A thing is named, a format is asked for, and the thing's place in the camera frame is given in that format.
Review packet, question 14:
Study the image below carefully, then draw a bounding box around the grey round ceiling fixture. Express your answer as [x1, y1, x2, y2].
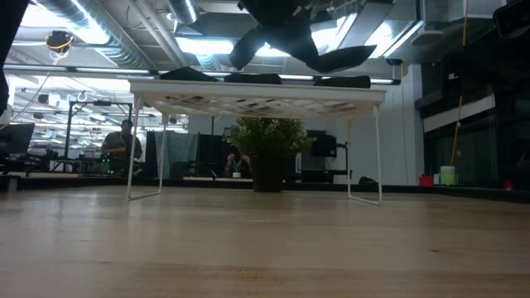
[411, 28, 445, 47]

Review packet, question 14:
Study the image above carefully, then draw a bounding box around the black aluminium table frame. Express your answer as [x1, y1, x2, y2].
[0, 175, 530, 204]

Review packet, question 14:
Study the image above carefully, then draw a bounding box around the black monitor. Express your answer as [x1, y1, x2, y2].
[306, 130, 353, 159]
[0, 123, 36, 156]

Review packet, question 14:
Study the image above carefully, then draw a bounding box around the grey fabric partition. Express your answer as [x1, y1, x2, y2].
[144, 130, 200, 180]

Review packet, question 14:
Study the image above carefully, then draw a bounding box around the person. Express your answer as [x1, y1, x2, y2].
[224, 150, 253, 179]
[100, 118, 145, 174]

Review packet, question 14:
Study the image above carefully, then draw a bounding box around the silver round air duct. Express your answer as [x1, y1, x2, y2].
[165, 0, 200, 26]

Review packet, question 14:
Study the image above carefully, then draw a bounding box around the white lattice wire rack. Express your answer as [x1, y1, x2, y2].
[126, 79, 388, 207]

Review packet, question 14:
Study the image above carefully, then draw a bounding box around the silver ribbed air duct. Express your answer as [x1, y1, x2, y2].
[32, 0, 161, 70]

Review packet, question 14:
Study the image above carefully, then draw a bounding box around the black round ceiling device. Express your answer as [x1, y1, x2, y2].
[45, 30, 75, 55]

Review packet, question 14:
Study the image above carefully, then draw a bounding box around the artificial green potted plant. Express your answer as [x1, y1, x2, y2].
[226, 117, 317, 194]

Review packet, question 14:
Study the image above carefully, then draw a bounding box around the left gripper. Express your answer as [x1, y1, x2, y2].
[229, 0, 330, 72]

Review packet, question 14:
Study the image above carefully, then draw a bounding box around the pale green cup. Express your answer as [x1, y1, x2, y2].
[440, 165, 457, 186]

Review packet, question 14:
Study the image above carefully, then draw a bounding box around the black metal frame stand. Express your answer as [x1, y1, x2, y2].
[64, 100, 134, 161]

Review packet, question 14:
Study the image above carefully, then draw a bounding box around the small square black plate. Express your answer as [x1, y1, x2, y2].
[159, 66, 219, 83]

